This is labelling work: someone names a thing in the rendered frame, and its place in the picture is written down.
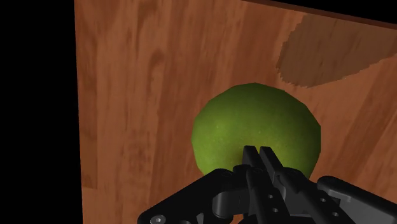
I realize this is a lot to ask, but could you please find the green round fruit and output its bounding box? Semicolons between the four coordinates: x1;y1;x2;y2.
191;81;322;180

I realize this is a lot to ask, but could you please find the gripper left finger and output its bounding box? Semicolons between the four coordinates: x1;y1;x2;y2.
137;145;290;224

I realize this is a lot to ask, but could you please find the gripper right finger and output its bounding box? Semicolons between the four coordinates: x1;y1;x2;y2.
259;146;397;224

